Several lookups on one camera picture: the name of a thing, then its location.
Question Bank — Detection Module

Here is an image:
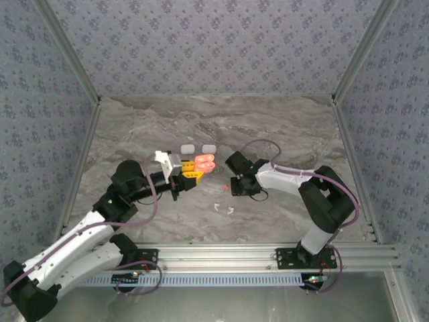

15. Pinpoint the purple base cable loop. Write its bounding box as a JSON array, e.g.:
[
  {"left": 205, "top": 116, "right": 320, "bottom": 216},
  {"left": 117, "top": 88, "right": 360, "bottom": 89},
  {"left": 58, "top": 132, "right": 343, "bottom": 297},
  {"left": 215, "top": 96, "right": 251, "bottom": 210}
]
[
  {"left": 97, "top": 260, "right": 163, "bottom": 297},
  {"left": 303, "top": 254, "right": 343, "bottom": 294}
]

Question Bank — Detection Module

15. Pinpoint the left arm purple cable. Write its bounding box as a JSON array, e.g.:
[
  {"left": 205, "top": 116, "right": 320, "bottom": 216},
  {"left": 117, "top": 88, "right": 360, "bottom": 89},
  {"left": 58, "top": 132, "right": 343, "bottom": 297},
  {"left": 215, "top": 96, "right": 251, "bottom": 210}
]
[{"left": 0, "top": 156, "right": 162, "bottom": 309}]

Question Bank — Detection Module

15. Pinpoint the aluminium table side rail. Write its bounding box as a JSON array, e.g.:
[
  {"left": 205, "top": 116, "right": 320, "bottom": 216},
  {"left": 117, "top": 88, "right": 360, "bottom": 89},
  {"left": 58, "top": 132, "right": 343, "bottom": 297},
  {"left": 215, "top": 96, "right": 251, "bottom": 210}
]
[
  {"left": 331, "top": 99, "right": 420, "bottom": 322},
  {"left": 19, "top": 100, "right": 103, "bottom": 322}
]

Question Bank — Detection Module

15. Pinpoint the aluminium frame post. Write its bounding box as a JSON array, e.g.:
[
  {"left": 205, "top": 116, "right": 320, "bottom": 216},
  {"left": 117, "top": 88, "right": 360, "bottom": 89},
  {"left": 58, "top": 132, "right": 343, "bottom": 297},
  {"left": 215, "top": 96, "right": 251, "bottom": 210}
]
[
  {"left": 330, "top": 0, "right": 402, "bottom": 103},
  {"left": 33, "top": 0, "right": 103, "bottom": 105}
]

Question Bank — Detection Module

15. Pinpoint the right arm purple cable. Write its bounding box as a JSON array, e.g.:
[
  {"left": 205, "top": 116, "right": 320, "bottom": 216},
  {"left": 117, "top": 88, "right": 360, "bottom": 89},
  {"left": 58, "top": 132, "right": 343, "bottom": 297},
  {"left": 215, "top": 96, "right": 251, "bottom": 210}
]
[{"left": 240, "top": 139, "right": 362, "bottom": 242}]

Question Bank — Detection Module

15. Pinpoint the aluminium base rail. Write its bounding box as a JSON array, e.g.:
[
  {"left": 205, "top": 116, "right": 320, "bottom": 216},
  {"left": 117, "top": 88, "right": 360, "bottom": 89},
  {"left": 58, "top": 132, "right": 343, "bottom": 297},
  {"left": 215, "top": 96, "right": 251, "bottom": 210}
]
[{"left": 133, "top": 243, "right": 402, "bottom": 272}]

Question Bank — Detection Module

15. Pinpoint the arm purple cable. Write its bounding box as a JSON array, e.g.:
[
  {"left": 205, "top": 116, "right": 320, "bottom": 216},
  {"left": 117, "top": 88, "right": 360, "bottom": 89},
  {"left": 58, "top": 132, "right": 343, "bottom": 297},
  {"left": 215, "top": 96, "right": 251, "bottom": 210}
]
[
  {"left": 0, "top": 156, "right": 162, "bottom": 309},
  {"left": 240, "top": 139, "right": 362, "bottom": 242}
]

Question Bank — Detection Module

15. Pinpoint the perforated white cable duct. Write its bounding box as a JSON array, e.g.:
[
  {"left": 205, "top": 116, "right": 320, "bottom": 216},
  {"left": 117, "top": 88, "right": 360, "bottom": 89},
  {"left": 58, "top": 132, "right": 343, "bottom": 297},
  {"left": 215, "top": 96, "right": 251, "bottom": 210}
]
[{"left": 78, "top": 272, "right": 304, "bottom": 288}]

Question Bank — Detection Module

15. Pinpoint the pink earbud charging case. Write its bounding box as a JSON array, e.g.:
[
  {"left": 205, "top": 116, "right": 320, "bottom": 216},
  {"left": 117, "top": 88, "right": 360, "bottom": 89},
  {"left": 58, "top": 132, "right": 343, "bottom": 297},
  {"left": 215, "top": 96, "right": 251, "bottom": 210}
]
[{"left": 193, "top": 153, "right": 217, "bottom": 174}]

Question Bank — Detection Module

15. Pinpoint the small LED circuit board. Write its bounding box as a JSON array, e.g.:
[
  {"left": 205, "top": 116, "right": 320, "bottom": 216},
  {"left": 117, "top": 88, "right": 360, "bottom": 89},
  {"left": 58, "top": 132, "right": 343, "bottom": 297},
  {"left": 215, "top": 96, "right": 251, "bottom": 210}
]
[
  {"left": 301, "top": 274, "right": 329, "bottom": 289},
  {"left": 112, "top": 272, "right": 140, "bottom": 286}
]

